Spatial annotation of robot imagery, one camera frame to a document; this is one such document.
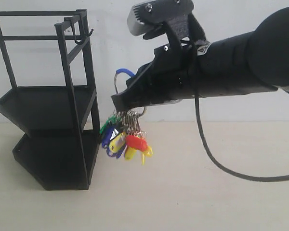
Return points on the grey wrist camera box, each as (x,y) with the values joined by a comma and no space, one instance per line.
(146,19)

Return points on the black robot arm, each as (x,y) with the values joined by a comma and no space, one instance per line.
(191,67)

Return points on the black metal two-tier rack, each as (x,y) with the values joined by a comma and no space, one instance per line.
(60,123)

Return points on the black S hook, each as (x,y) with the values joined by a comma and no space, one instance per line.
(84,31)

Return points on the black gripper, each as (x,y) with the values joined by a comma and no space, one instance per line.
(165,80)

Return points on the colourful key tag bunch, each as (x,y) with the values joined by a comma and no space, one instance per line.
(122,136)

